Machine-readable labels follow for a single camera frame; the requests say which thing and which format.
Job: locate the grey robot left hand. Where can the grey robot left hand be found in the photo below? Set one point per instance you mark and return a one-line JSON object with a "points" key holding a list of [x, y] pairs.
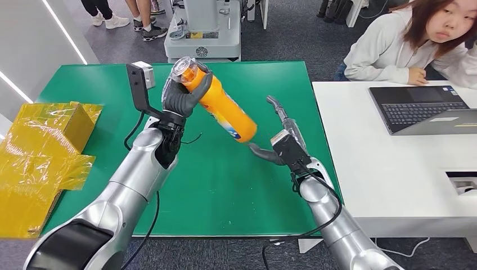
{"points": [[179, 102]]}

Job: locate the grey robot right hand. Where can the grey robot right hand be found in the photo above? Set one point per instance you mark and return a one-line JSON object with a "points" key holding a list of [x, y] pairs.
{"points": [[261, 152]]}

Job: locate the person's hand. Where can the person's hand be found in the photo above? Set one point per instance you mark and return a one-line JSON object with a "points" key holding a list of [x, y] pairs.
{"points": [[415, 77]]}

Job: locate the orange detergent bottle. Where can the orange detergent bottle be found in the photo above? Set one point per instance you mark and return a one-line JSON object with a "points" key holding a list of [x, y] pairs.
{"points": [[223, 111]]}

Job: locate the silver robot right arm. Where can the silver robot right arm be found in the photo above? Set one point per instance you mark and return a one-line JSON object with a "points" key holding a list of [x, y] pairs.
{"points": [[335, 223]]}

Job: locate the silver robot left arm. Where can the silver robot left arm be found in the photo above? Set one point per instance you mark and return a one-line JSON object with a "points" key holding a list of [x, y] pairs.
{"points": [[126, 193]]}

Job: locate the white robot base machine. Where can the white robot base machine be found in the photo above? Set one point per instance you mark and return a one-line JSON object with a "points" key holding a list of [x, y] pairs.
{"points": [[203, 37]]}

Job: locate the dark grey laptop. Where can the dark grey laptop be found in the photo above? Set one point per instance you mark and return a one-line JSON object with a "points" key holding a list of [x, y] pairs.
{"points": [[417, 108]]}

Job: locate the green table mat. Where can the green table mat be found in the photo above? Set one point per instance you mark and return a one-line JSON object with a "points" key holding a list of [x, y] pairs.
{"points": [[223, 186]]}

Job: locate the person's bare legs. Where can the person's bare legs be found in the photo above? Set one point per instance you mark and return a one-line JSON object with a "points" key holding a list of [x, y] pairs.
{"points": [[147, 22]]}

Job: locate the white desk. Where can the white desk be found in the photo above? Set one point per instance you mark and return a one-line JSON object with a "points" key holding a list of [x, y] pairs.
{"points": [[402, 164]]}

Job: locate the white furniture leg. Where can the white furniture leg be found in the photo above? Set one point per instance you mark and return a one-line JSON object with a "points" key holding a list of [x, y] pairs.
{"points": [[354, 13], [264, 13]]}

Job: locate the black objects on floor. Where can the black objects on floor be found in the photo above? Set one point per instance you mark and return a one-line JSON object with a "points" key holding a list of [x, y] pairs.
{"points": [[333, 11]]}

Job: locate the person's legs in black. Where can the person's legs in black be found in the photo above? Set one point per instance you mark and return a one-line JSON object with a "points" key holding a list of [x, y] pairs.
{"points": [[106, 15]]}

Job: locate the large yellow film-wrapped box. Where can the large yellow film-wrapped box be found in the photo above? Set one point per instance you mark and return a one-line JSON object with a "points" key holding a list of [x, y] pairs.
{"points": [[26, 179]]}

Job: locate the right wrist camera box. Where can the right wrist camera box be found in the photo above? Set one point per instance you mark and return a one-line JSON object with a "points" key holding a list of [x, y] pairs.
{"points": [[290, 149]]}

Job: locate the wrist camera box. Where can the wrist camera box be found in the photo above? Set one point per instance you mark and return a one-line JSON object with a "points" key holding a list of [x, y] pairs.
{"points": [[136, 84], [290, 149]]}

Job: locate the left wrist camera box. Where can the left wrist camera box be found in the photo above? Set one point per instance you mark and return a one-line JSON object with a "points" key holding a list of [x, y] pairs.
{"points": [[136, 84]]}

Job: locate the small white table bracket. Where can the small white table bracket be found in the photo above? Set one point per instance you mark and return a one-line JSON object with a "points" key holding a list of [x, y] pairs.
{"points": [[276, 242]]}

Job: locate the large white table bracket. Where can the large white table bracket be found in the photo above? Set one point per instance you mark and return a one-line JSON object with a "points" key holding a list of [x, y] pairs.
{"points": [[307, 245]]}

